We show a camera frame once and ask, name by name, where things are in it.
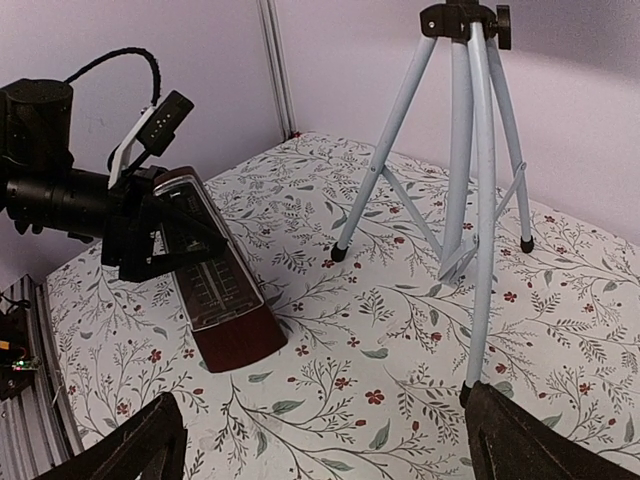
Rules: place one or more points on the brown wooden metronome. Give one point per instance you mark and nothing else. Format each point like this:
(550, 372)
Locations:
(230, 320)

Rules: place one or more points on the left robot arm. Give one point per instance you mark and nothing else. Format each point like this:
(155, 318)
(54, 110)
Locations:
(40, 188)

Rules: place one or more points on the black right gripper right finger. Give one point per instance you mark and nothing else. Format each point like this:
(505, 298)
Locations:
(506, 442)

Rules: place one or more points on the floral patterned table mat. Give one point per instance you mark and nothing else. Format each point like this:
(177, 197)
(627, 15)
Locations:
(367, 386)

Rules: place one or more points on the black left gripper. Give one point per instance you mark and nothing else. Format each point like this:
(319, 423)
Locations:
(189, 233)

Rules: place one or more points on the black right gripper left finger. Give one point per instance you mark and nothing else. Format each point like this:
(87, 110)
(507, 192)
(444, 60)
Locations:
(150, 445)

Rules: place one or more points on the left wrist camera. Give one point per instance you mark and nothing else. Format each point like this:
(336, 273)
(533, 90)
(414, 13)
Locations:
(155, 130)

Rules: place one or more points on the left aluminium frame post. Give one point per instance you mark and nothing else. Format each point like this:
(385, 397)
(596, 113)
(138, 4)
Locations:
(277, 67)

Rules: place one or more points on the aluminium base frame rail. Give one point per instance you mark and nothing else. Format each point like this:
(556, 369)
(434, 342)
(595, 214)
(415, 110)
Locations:
(38, 432)

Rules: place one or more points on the light blue music stand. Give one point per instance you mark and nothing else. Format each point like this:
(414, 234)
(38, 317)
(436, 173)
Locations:
(486, 168)

